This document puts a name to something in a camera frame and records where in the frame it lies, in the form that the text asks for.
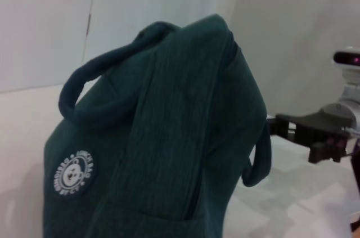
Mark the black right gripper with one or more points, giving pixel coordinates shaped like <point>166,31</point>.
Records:
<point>323,128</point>

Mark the dark teal insulated lunch bag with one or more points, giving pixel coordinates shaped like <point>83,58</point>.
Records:
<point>154,136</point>

